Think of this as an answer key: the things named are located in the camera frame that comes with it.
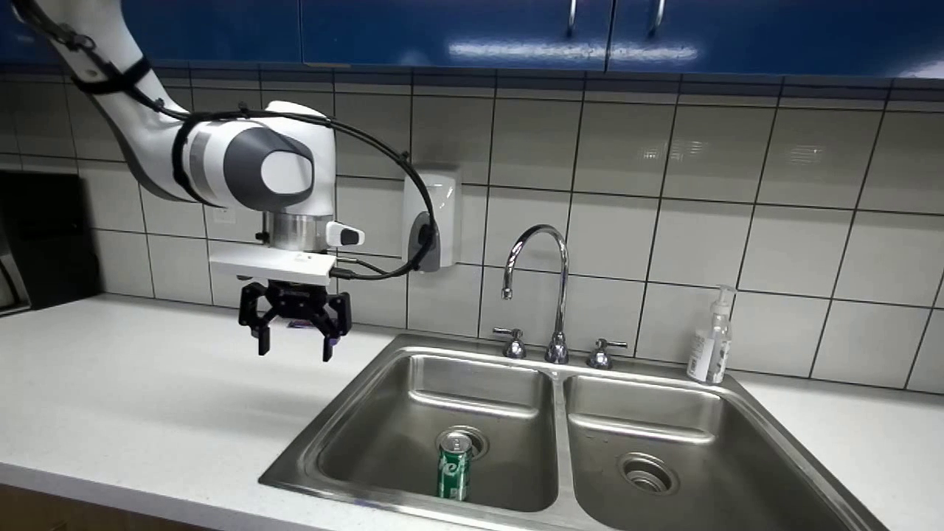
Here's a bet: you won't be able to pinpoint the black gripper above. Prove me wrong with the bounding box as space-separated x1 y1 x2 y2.
235 279 356 366

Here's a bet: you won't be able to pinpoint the green soda can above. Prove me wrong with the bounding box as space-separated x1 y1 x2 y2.
434 432 475 501

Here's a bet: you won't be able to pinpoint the stainless steel double sink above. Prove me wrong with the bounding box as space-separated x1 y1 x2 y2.
257 330 890 531

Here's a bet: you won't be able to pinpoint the chrome gooseneck faucet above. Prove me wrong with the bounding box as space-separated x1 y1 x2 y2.
498 221 574 366

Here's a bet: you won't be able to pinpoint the black microwave oven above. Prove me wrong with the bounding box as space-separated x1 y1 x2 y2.
0 170 104 320

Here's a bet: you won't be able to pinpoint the clear pump soap bottle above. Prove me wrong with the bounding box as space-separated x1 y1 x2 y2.
685 285 741 388

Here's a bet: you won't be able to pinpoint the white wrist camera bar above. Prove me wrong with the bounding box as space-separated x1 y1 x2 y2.
207 240 340 292

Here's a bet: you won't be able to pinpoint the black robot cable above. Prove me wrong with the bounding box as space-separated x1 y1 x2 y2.
177 105 443 288

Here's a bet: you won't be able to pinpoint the white wall soap dispenser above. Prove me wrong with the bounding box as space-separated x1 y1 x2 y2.
402 170 459 279

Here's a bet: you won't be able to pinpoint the chrome faucet handle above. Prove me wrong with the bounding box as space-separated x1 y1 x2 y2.
583 336 630 373
489 326 530 363

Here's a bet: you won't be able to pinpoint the blue wall cabinets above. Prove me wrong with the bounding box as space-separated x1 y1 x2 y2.
0 0 944 83

